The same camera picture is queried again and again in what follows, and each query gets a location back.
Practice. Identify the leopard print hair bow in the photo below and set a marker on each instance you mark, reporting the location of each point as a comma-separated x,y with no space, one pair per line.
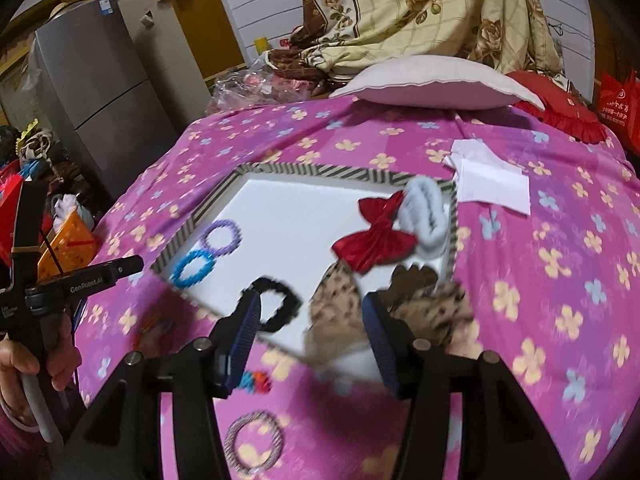
335,310

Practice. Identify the pink white pillow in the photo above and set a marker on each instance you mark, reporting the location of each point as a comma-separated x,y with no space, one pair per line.
435,85

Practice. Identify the person's left forearm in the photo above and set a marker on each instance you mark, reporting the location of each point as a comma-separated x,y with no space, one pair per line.
20,455

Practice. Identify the red ruffled pillow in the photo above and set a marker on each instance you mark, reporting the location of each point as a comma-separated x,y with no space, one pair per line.
555,105

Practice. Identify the white paper sheet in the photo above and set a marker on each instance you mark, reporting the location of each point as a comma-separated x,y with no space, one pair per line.
495,190

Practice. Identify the grey fridge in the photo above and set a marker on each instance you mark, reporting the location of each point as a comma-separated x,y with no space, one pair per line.
100,85

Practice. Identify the straw hat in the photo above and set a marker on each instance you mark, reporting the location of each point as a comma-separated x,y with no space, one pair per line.
65,11

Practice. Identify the beige floral quilt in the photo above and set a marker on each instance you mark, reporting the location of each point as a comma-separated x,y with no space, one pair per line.
425,0

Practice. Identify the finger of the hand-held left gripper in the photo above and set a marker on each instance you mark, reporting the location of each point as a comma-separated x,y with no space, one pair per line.
125,267

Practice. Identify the striped cardboard box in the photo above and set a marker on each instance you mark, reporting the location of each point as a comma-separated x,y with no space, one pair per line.
290,210

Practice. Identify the orange plastic bag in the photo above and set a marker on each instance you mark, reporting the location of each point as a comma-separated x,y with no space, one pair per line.
75,235

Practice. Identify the grey fluffy hair clip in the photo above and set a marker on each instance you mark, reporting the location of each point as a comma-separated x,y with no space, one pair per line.
407,205

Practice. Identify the red hair bow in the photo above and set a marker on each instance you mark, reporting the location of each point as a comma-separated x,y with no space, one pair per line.
375,245

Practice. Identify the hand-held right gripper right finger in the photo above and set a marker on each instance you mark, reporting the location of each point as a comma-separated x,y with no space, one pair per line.
382,345

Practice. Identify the crumpled white tissue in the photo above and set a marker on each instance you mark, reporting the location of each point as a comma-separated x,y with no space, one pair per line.
470,152

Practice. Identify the person's left hand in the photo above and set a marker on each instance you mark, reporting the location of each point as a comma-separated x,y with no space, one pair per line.
15,375

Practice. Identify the clear plastic bags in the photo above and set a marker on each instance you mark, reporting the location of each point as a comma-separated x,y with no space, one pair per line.
250,85

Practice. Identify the black scrunchie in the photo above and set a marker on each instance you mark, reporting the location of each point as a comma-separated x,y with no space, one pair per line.
292,305

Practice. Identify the pink floral bedsheet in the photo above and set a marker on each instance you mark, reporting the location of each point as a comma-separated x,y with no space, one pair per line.
525,285

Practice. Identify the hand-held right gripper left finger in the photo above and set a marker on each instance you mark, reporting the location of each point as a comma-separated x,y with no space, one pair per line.
245,330

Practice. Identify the red shopping bag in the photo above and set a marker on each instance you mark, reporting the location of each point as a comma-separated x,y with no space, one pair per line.
620,110

